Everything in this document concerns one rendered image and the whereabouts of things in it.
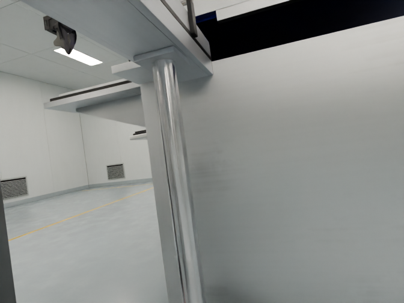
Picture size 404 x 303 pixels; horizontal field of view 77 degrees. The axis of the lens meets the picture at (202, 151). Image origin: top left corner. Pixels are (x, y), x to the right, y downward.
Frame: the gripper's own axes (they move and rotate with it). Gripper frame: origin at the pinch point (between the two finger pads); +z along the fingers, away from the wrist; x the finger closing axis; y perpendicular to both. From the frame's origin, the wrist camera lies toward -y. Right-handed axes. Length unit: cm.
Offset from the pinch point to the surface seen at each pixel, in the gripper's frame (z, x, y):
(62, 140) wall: -33, -470, 483
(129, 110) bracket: 28.3, 2.5, -24.7
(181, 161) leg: 48, 34, -54
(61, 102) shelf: 22.9, 11.0, -3.7
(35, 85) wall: -172, -408, 483
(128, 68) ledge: 23, 26, -40
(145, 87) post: 24.7, 12.5, -37.5
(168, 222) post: 66, 13, -39
